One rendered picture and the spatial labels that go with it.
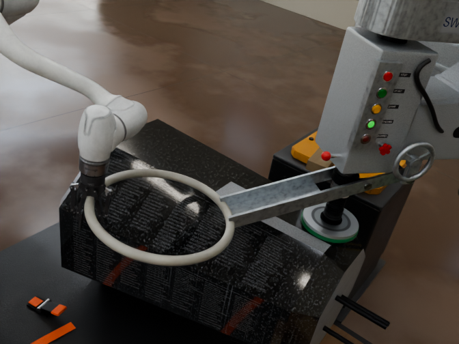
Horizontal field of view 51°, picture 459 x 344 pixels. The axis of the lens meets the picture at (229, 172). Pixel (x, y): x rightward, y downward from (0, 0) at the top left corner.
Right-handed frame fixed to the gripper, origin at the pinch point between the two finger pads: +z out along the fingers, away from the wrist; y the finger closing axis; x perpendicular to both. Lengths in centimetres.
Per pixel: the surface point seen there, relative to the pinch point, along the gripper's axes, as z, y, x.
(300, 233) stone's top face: -2, 74, 9
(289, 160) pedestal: 6, 82, 79
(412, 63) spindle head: -72, 86, 5
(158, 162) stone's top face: 0.1, 18.3, 45.8
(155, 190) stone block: 6.5, 19.3, 34.3
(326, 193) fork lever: -22, 77, 8
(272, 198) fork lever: -13, 61, 12
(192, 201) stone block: 3.3, 34.4, 26.8
